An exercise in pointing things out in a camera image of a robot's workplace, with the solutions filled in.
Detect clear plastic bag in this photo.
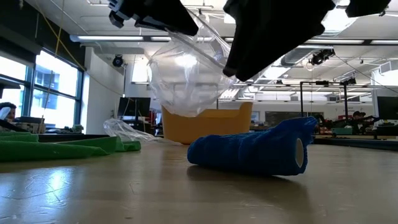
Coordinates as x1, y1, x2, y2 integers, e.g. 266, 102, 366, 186
147, 9, 237, 118
103, 118, 183, 146

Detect black background robot arms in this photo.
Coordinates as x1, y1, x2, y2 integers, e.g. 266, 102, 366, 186
313, 113, 380, 135

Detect green elastic bandage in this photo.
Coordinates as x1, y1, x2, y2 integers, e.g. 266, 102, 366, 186
0, 131, 142, 162

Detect black ceiling track light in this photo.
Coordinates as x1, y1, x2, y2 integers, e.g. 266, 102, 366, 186
310, 49, 336, 65

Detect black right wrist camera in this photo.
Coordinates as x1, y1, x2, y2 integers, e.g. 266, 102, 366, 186
345, 0, 392, 18

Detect blue elastic bandage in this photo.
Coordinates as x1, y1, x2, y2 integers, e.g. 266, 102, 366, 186
187, 116, 318, 177

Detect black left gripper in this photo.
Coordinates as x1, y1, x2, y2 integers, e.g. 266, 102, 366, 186
108, 0, 199, 37

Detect black computer monitor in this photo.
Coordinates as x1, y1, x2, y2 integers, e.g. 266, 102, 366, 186
117, 96, 152, 118
377, 95, 398, 121

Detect black background rig frame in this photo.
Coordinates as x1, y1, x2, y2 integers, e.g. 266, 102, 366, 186
300, 80, 357, 118

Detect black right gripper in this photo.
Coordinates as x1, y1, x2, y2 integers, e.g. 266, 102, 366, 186
223, 0, 336, 82

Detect yellow plastic bin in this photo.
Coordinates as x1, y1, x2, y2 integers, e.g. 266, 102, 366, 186
161, 101, 253, 146

